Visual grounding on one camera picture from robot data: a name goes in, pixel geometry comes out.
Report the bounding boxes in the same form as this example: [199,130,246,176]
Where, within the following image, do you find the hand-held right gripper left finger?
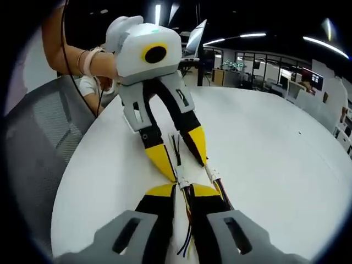
[54,183,177,264]

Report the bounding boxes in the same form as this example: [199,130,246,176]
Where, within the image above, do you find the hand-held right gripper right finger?
[190,183,311,264]

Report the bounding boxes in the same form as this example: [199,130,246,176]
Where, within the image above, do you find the JST connector with coloured wires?
[205,164,237,212]
[167,133,199,258]

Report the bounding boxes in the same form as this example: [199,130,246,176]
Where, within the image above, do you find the person's left hand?
[90,51,122,86]

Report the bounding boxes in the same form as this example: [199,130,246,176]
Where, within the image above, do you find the pink wristband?
[81,47,107,76]

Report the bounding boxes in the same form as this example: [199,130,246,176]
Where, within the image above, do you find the black laptop stand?
[180,57,207,87]

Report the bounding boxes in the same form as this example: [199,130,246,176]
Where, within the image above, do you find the brown cabinet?
[211,68,230,85]

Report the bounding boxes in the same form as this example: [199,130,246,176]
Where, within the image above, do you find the silver laptop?
[184,19,208,62]

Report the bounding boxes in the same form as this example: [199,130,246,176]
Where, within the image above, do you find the white office chair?
[287,81,307,101]

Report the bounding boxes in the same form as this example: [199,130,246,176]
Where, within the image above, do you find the grey mesh chair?
[5,75,97,251]

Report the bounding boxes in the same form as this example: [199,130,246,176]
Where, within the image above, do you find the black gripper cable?
[60,0,107,118]

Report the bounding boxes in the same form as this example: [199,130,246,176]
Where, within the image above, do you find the wall monitor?
[311,73,325,90]

